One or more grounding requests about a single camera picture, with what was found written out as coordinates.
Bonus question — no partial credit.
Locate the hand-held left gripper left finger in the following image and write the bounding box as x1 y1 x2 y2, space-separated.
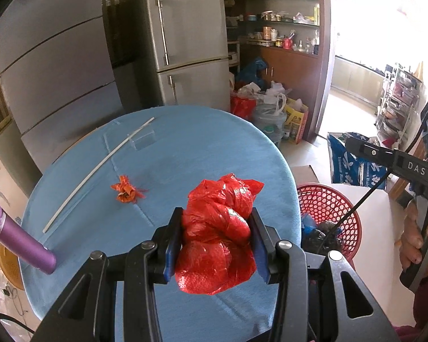
39 207 184 342

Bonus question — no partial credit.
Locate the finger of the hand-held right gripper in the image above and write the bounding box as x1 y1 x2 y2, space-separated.
345 137 397 172

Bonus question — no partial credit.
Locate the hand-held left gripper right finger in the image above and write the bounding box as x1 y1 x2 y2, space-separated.
250 207 400 342

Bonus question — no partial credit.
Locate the red plastic bag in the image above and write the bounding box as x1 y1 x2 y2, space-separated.
175 172 265 296

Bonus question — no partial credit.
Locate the red plastic mesh basket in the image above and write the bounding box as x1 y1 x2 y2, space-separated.
295 183 363 261

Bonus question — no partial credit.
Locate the person's right hand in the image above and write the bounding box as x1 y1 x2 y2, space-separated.
399 199 428 277

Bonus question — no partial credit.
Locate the blue and white printed bag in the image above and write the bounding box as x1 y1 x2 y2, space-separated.
327 132 388 190

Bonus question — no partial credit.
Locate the metal kitchen rack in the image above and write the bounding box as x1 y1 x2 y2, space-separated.
374 63 423 151

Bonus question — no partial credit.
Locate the black plastic bag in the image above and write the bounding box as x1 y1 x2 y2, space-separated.
301 220 344 254

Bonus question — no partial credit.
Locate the flat brown cardboard sheet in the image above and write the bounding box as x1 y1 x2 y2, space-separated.
290 165 322 186

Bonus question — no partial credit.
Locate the orange crumpled wrapper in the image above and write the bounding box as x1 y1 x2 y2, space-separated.
110 175 149 205

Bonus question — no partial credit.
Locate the yellow printed paper bag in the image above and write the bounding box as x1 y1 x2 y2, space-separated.
283 99 309 145

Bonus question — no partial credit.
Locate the blue tablecloth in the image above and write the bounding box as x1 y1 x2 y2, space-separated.
19 105 302 342

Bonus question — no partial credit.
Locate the large clear water jug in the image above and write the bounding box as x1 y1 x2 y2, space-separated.
253 103 286 147

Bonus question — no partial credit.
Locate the white thin stick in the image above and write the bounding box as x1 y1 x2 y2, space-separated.
42 116 155 234

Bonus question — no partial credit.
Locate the clear plastic piece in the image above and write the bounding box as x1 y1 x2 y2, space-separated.
128 129 156 151

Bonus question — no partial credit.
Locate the white plastic bag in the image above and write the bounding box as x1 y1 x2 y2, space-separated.
267 81 289 115

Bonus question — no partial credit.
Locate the wooden shelf cabinet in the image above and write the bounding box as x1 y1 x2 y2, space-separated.
224 0 322 141

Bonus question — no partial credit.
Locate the red shopping bag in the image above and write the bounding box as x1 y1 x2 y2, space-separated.
230 93 255 120

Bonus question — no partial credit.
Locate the large dark blue bag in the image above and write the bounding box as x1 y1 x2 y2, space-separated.
235 56 269 87

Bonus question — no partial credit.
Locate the purple cylinder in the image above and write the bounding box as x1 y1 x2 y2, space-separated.
0 195 56 275

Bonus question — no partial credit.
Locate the grey panelled cabinet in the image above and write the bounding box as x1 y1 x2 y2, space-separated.
0 0 126 173

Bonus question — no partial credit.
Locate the grey refrigerator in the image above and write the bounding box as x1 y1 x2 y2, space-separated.
142 0 233 109

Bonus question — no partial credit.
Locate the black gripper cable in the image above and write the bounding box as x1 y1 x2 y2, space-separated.
317 170 393 245

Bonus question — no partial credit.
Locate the wooden door frame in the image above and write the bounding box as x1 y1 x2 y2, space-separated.
308 0 339 140

